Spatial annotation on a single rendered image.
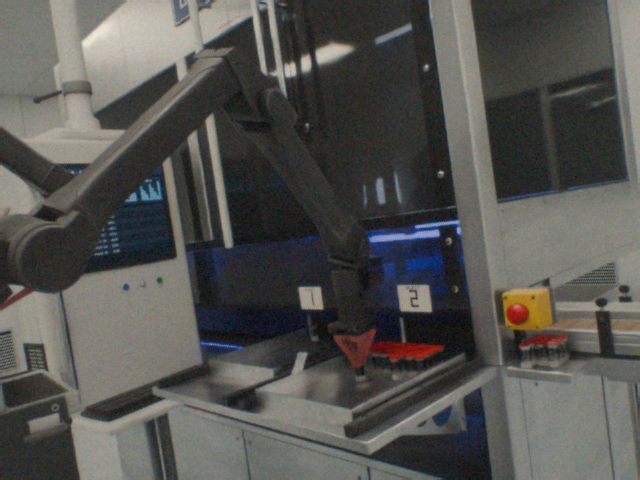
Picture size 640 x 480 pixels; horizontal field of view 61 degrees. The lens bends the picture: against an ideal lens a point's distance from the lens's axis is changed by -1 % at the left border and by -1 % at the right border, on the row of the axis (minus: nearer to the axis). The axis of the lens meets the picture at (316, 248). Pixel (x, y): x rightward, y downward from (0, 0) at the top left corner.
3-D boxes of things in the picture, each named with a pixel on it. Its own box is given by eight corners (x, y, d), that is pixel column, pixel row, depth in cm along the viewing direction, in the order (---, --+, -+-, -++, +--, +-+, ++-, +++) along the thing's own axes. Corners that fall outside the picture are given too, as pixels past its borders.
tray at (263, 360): (307, 338, 163) (305, 327, 163) (374, 344, 144) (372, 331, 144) (210, 372, 140) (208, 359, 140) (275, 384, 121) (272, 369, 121)
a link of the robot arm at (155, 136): (207, 30, 82) (253, 25, 76) (248, 105, 91) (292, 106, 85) (-34, 246, 63) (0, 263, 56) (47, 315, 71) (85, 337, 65)
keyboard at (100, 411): (197, 370, 175) (196, 363, 175) (227, 373, 166) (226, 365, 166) (80, 416, 144) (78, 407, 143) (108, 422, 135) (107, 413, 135)
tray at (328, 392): (371, 358, 131) (369, 344, 131) (466, 369, 112) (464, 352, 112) (257, 406, 108) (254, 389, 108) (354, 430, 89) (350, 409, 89)
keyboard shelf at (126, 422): (186, 374, 183) (185, 367, 183) (245, 380, 165) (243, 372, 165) (55, 425, 148) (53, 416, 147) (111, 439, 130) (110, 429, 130)
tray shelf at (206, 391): (297, 344, 167) (296, 338, 167) (515, 364, 116) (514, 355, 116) (152, 394, 134) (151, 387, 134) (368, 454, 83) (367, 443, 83)
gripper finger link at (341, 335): (382, 361, 115) (376, 317, 115) (367, 371, 109) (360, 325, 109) (354, 360, 119) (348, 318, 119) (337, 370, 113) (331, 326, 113)
